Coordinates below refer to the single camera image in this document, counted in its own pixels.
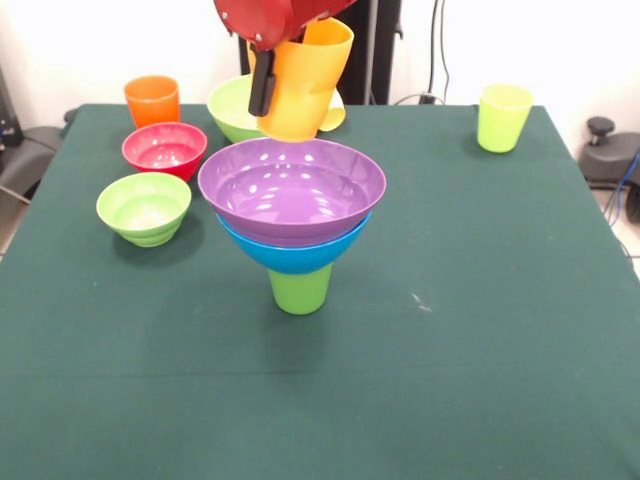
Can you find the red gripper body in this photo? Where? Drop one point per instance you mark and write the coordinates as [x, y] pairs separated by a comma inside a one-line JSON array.
[[265, 20]]

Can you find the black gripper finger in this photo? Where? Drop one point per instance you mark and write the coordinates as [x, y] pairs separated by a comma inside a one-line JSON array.
[[262, 85]]

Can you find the orange cup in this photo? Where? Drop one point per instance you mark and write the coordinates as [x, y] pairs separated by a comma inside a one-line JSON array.
[[305, 90]]

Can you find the purple bowl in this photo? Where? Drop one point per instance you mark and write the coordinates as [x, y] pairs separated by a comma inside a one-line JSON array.
[[290, 190]]

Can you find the blue bowl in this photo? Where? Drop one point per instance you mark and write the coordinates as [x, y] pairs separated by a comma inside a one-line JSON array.
[[295, 257]]

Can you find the green cup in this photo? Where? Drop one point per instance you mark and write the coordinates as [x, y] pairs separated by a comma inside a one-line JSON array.
[[300, 295]]

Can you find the large green bowl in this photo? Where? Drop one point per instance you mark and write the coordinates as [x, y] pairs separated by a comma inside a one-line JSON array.
[[230, 115]]

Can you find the red-orange cup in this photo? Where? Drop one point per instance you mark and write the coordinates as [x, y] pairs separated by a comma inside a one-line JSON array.
[[152, 105]]

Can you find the pink bowl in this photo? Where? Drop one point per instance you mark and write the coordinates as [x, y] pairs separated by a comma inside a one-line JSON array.
[[165, 155]]

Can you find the small green bowl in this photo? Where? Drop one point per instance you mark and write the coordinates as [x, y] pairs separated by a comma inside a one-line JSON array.
[[145, 220]]

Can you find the lime yellow cup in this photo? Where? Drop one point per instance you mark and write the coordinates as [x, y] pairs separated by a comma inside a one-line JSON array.
[[502, 125]]

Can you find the grey caster base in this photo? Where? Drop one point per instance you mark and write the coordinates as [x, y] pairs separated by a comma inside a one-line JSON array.
[[25, 160]]

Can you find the dark green table cloth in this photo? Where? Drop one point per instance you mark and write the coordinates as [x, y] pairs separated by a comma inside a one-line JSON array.
[[320, 375]]

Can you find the black caster base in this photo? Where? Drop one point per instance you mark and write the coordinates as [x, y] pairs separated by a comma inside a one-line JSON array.
[[612, 155]]

